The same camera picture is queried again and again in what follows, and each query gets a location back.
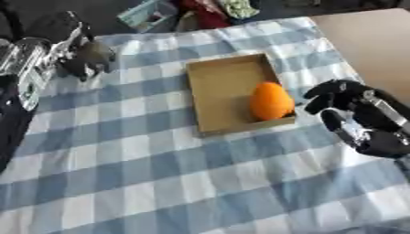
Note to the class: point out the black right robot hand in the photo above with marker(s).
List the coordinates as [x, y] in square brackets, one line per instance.
[368, 112]

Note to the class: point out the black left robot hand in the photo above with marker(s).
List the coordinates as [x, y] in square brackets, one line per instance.
[92, 56]

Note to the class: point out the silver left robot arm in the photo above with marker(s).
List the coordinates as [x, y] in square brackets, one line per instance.
[26, 65]

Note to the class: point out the pale green box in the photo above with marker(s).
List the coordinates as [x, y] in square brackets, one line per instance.
[147, 15]

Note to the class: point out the tan cardboard box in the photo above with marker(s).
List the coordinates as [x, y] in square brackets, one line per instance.
[236, 94]

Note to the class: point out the orange toy fruit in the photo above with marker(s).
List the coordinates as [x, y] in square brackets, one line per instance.
[271, 101]

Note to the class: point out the red bag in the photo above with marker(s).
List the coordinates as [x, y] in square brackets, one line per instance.
[205, 13]

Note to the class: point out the green patterned cloth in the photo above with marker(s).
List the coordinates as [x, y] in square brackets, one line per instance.
[238, 8]

